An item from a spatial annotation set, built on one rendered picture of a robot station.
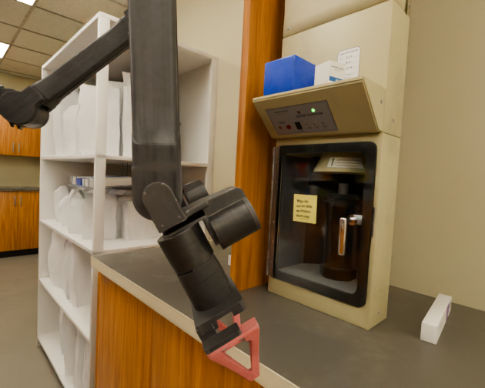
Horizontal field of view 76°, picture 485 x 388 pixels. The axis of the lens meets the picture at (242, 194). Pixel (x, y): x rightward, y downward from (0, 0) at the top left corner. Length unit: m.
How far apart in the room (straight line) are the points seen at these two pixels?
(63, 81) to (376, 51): 0.77
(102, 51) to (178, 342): 0.79
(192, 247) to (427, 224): 0.94
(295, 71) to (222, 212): 0.53
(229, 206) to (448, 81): 0.98
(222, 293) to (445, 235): 0.91
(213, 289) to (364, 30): 0.71
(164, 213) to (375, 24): 0.69
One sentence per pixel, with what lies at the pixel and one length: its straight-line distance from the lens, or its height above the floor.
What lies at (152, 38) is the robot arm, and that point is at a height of 1.44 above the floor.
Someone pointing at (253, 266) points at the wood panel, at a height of 1.01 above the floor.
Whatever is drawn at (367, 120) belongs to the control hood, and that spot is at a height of 1.43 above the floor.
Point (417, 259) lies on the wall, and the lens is 1.24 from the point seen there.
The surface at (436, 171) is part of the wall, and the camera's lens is 1.20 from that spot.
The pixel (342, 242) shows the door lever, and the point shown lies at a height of 1.15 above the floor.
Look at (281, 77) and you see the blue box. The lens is 0.86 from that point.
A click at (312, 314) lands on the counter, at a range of 0.90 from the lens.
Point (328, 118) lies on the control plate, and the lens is 0.80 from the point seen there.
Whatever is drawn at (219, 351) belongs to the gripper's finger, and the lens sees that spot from 0.40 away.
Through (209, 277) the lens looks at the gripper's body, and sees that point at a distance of 0.40.
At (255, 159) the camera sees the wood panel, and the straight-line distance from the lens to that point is 0.97.
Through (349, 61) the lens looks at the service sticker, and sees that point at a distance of 0.89.
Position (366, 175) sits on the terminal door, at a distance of 0.79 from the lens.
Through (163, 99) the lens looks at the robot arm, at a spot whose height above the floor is 1.37.
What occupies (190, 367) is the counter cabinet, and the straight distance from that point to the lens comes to 0.93.
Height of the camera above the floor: 1.29
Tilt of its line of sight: 3 degrees down
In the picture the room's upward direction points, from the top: 3 degrees clockwise
